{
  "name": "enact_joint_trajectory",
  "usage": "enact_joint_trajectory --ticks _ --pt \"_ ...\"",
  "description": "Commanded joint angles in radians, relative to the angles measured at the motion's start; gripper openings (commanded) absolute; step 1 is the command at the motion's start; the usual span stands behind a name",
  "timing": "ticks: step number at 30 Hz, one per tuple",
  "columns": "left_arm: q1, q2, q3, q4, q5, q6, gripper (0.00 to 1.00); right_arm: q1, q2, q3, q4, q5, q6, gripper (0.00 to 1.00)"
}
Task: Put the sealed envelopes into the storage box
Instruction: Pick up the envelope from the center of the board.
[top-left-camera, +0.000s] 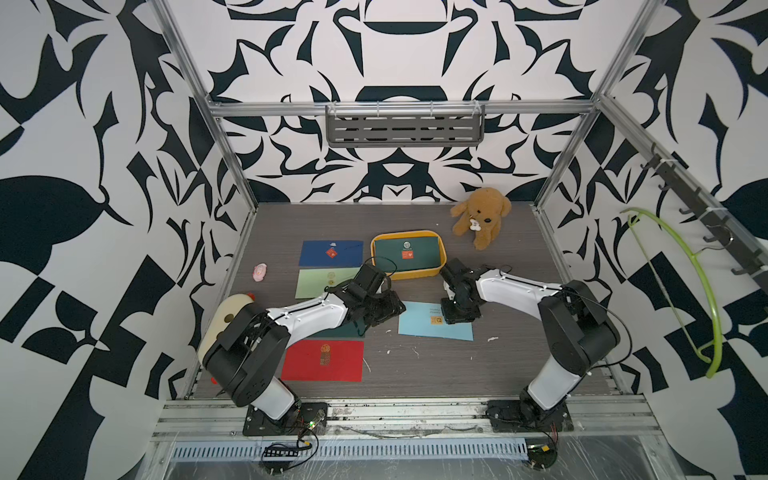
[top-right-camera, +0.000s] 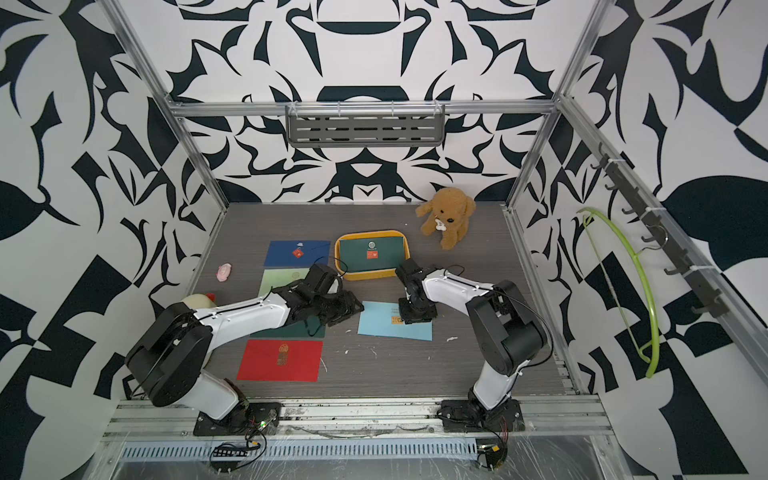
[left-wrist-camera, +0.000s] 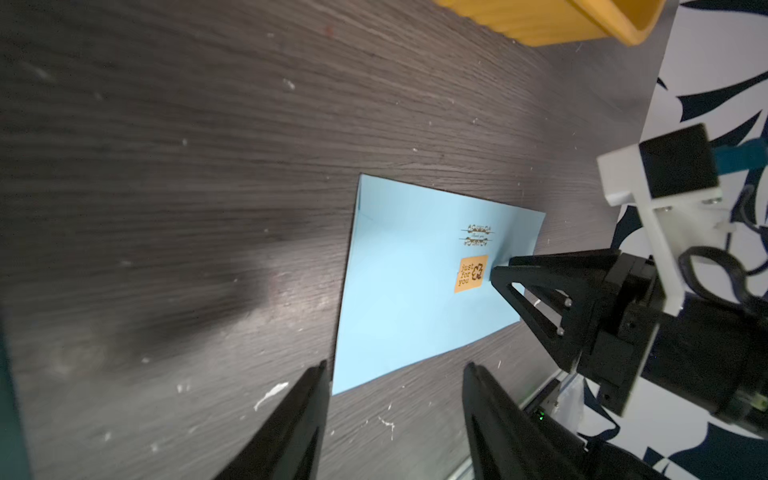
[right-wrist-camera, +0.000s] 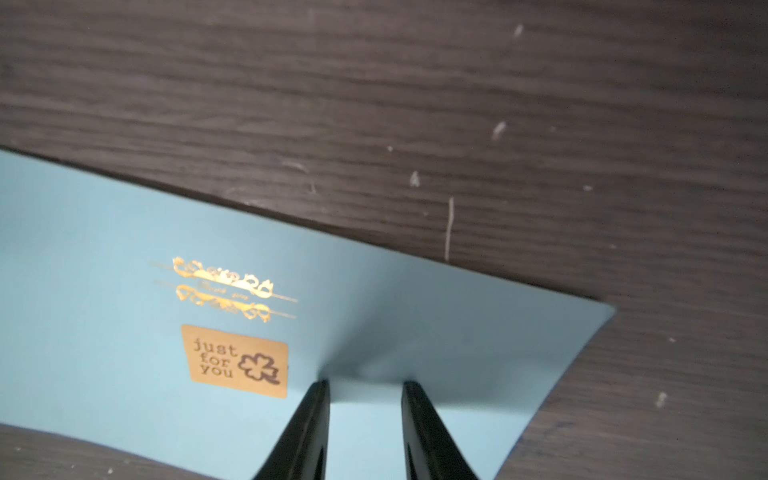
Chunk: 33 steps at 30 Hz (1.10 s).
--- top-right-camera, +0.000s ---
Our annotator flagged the light blue envelope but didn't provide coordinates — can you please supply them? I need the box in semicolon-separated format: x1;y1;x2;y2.
357;301;433;341

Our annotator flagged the dark green envelope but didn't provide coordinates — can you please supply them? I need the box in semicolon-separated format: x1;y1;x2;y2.
250;318;326;339
339;236;406;273

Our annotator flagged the red envelope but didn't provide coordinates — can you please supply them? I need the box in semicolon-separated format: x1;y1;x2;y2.
237;339;323;382

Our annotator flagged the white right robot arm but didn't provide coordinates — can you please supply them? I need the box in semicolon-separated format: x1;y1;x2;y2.
395;259;551;417

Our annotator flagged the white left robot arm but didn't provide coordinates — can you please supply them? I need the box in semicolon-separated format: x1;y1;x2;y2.
125;264;364;423

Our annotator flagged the light green envelope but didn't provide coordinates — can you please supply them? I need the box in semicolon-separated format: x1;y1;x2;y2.
258;268;309;297

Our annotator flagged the dark blue envelope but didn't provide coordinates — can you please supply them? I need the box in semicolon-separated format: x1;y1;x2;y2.
264;240;330;268

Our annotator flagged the small pink toy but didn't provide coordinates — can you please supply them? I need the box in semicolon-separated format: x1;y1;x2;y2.
216;263;232;282

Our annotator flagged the brown plush dog toy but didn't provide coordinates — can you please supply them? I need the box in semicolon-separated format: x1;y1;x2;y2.
416;187;477;250

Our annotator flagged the grey perforated metal shelf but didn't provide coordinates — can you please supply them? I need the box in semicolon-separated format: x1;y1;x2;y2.
285;102;446;148

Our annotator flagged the green hoop hanger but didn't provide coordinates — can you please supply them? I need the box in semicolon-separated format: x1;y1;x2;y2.
577;206;661;379

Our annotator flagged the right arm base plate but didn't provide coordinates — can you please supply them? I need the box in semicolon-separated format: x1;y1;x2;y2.
436;398;526;434

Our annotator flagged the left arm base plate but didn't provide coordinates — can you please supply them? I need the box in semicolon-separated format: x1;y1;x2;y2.
193;402;283;437

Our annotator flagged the black connector block with cables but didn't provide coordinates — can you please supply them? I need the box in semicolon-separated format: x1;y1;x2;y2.
207;435;268;474

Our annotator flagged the white slotted cable duct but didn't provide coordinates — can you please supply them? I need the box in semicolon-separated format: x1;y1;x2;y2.
119;438;479;463

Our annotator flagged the black hook rail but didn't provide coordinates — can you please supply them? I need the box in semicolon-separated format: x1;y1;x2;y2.
598;142;732;318

